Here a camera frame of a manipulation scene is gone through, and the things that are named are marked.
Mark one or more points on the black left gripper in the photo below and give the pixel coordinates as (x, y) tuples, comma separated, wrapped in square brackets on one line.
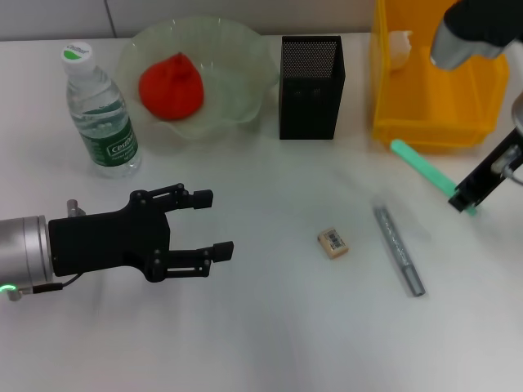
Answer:
[(106, 243)]

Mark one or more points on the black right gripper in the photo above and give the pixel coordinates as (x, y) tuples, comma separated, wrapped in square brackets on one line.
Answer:
[(488, 173)]

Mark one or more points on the mint green pen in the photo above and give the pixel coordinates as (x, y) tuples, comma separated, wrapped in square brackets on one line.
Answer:
[(425, 169)]

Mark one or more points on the beige eraser with barcode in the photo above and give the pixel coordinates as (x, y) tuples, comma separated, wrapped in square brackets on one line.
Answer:
[(333, 243)]

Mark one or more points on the clear water bottle green label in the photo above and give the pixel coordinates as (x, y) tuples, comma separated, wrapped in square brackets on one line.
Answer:
[(104, 122)]

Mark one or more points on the red-orange fruit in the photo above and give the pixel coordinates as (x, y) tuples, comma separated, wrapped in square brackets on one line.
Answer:
[(169, 90)]

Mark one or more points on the white paper ball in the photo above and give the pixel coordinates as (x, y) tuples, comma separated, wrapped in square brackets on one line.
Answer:
[(399, 51)]

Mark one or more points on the grey pen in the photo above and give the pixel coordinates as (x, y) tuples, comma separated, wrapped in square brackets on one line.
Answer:
[(398, 249)]

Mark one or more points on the pale green glass fruit plate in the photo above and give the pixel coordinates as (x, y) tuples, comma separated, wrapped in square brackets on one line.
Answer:
[(233, 81)]

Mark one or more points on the black mesh pen holder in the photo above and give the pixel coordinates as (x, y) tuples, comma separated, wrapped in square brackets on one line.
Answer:
[(310, 102)]

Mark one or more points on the yellow plastic bin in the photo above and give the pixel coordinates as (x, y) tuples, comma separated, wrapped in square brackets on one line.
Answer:
[(408, 110)]

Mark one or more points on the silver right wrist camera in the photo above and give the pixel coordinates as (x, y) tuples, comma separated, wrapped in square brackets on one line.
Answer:
[(470, 28)]

